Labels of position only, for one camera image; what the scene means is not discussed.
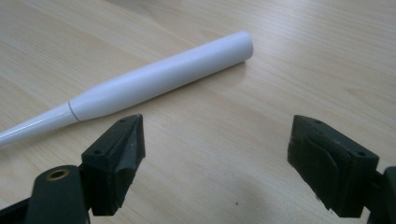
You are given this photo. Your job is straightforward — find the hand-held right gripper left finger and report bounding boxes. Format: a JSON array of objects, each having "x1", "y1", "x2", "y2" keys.
[{"x1": 80, "y1": 113, "x2": 147, "y2": 217}]

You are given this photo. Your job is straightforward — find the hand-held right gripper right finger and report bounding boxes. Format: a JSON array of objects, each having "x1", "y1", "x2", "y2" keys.
[{"x1": 287, "y1": 114, "x2": 380, "y2": 218}]

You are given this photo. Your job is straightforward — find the white electric toothbrush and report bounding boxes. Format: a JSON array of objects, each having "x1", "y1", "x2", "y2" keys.
[{"x1": 0, "y1": 30, "x2": 254, "y2": 147}]

